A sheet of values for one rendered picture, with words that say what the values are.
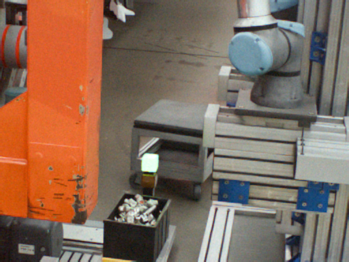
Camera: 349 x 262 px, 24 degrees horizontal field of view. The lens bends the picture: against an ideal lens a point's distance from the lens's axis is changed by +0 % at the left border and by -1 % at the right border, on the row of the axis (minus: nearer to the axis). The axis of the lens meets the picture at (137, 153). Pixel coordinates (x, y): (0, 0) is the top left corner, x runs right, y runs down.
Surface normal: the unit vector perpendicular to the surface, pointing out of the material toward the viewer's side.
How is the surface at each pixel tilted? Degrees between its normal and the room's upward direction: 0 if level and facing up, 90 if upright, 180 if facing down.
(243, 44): 98
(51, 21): 90
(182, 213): 0
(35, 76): 90
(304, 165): 90
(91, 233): 0
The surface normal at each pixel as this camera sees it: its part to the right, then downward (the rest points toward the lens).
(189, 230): 0.04, -0.94
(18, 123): -0.18, 0.32
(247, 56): -0.58, 0.37
